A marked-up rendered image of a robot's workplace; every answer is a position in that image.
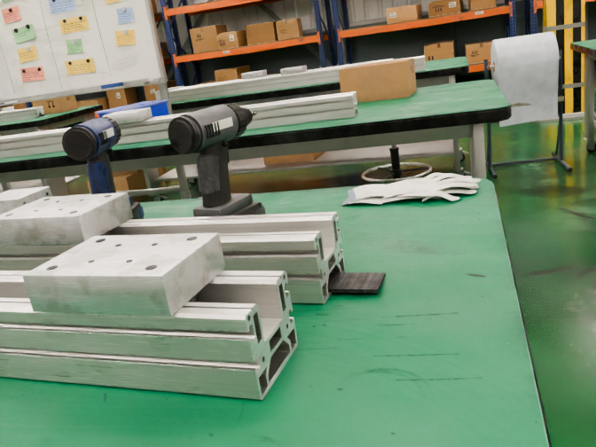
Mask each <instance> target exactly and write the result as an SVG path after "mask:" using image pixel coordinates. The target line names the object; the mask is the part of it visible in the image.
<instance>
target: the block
mask: <svg viewBox="0 0 596 447"><path fill-rule="evenodd" d="M43 197H52V195H51V189H50V186H45V187H35V188H24V189H13V190H9V191H6V192H2V193H0V215H1V214H3V213H6V212H8V211H11V210H13V209H15V208H19V207H21V206H24V205H26V204H28V203H30V202H33V201H35V200H39V199H41V198H43Z"/></svg>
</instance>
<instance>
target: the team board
mask: <svg viewBox="0 0 596 447"><path fill-rule="evenodd" d="M167 81H168V78H167V75H166V70H165V66H164V61H163V57H162V53H161V45H160V40H159V36H158V31H157V27H156V23H155V18H154V14H153V7H152V2H151V0H0V106H8V105H14V104H20V103H26V102H32V101H38V100H45V99H50V98H62V97H68V96H74V95H81V94H87V93H93V92H100V91H106V90H118V89H124V88H130V87H137V86H144V85H150V84H154V85H155V84H158V87H159V92H160V95H161V100H164V99H167V100H168V101H169V102H167V106H168V110H169V115H171V114H173V111H172V107H171V103H170V98H169V90H168V86H167ZM176 174H177V178H178V183H179V186H174V187H163V188H153V189H142V190H132V191H121V192H127V193H128V195H129V196H143V195H154V194H165V193H176V192H180V195H181V200H185V199H191V198H192V197H191V193H190V191H189V188H188V184H187V179H186V174H185V171H184V165H183V166H176ZM116 193H118V192H116Z"/></svg>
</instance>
